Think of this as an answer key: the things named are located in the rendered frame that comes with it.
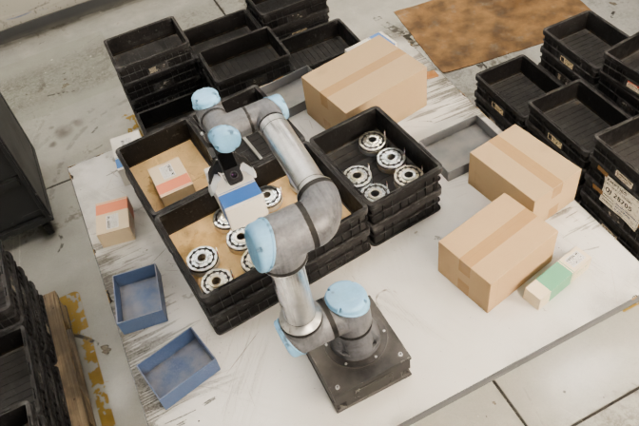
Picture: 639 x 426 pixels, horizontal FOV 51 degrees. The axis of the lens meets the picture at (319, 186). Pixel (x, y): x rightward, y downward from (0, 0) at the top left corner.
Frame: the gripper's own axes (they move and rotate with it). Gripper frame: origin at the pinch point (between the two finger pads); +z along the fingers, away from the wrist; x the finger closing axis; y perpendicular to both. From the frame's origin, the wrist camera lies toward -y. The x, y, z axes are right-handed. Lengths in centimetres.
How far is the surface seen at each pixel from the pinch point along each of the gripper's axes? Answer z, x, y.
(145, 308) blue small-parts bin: 40, 41, 4
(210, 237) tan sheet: 27.6, 11.4, 10.3
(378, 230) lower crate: 33, -41, -12
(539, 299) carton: 35, -70, -60
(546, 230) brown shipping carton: 25, -82, -45
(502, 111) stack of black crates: 81, -144, 56
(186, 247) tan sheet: 27.6, 20.0, 10.3
